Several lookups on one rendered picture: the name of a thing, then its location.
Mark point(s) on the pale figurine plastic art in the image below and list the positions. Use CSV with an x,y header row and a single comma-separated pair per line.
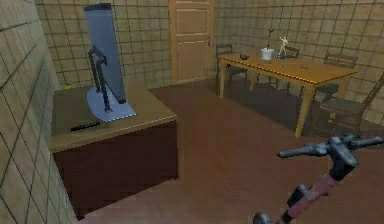
x,y
283,45

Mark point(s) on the white pot with bare plant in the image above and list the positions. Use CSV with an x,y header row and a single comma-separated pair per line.
x,y
267,52

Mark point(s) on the dark wooden chair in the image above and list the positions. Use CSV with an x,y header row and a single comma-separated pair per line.
x,y
291,52
346,111
230,68
336,66

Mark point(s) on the grey television set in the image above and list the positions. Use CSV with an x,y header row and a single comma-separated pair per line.
x,y
105,50

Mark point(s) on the wooden dining table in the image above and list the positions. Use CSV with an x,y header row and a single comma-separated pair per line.
x,y
293,71

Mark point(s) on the wooden room door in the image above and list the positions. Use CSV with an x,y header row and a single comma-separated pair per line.
x,y
191,40

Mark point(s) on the small yellow-green object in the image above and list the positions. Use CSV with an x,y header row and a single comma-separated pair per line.
x,y
68,87

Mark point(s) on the brown television stand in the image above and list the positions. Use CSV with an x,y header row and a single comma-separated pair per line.
x,y
113,156

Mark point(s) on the red and black scooter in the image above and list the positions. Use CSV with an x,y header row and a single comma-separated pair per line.
x,y
333,166

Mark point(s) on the black remote control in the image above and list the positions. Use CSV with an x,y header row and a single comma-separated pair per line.
x,y
85,126

